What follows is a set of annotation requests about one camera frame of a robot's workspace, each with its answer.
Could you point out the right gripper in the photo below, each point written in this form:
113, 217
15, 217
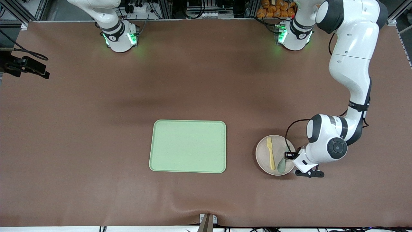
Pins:
16, 67

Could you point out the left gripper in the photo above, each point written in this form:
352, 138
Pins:
290, 155

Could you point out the teal green plastic spoon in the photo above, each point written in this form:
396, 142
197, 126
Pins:
282, 166

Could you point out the yellow plastic fork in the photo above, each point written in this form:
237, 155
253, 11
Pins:
271, 154

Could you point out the beige round plate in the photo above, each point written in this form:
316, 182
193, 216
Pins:
262, 156

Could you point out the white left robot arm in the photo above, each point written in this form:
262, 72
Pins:
354, 48

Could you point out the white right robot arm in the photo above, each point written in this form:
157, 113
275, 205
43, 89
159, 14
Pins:
117, 38

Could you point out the brown table mat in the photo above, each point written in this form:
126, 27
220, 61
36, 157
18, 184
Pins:
96, 129

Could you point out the light green plastic tray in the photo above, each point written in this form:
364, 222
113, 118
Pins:
188, 146

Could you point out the white power strip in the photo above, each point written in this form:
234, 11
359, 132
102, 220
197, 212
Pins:
138, 8

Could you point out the bag of orange items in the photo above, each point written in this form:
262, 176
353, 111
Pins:
276, 9

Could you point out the white terminal block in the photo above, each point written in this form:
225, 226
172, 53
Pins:
209, 14

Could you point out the aluminium frame rail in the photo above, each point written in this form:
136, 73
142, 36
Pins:
397, 16
41, 9

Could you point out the metal clamp bracket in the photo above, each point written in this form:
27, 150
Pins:
207, 222

